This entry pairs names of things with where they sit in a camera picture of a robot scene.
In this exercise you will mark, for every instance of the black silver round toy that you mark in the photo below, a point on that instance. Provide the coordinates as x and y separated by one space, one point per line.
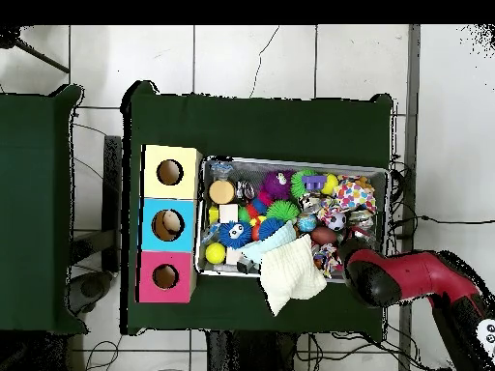
245 190

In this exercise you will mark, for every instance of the yellow block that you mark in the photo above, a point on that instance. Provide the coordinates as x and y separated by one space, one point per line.
213 215

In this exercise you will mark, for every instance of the blue fuzzy ball with eyes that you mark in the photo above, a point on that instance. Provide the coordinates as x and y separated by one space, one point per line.
234 233

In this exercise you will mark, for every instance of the brown toy football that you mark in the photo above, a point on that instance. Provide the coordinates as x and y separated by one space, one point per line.
323 236

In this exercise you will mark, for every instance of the wooden box with three holes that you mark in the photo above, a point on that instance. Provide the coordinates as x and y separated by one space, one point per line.
151 226

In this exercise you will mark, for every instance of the purple spiky ball with eyes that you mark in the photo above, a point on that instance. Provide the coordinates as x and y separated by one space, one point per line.
276 185

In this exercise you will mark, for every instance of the clear mesh bin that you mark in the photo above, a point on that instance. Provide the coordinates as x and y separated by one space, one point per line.
203 267

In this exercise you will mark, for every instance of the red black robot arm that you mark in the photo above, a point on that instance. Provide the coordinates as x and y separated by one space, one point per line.
410 278

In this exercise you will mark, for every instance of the large green spiky ball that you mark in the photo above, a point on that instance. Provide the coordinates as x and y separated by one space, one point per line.
297 185

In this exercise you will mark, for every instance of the round wooden disc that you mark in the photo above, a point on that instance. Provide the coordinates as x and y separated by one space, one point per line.
221 192

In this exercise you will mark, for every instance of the clear crumpled plastic packet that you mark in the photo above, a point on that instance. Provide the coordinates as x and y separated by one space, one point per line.
222 166

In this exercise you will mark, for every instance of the yellow smiley ball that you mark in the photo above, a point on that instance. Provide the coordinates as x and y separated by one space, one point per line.
330 184

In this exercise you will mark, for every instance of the cream waffle cloth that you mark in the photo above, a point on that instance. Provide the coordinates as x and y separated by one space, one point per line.
290 274

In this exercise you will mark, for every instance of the green cloth side table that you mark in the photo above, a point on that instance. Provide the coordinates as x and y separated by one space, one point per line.
35 209

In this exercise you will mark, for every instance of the mint green knit cloth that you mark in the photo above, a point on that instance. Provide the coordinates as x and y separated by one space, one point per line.
267 241

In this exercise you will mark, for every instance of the small green spiky ball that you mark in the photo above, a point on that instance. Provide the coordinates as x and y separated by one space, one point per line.
282 211

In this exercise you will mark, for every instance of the small black white soccer ball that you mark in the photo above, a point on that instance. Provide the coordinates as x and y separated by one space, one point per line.
336 219

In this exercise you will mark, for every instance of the purple plastic block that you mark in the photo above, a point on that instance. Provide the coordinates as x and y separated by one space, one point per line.
314 183

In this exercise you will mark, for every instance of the polka dot cloth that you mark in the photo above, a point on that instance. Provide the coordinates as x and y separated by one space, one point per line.
356 195

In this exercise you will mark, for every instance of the blue globe ball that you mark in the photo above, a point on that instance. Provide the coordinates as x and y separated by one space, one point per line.
307 222

